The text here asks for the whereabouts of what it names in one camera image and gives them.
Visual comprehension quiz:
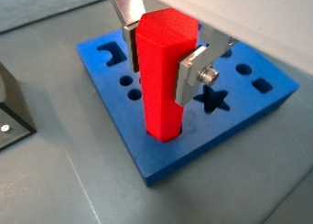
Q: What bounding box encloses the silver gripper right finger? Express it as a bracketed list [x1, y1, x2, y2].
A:
[175, 24, 237, 106]

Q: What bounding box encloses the red hexagon prism peg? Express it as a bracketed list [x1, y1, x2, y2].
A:
[135, 8, 198, 142]

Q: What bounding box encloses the blue shape sorting board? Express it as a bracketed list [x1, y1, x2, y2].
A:
[77, 30, 298, 187]

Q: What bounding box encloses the dark grey curved block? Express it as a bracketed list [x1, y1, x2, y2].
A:
[0, 62, 36, 151]

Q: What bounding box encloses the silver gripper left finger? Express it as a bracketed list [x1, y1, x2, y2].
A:
[109, 0, 146, 72]

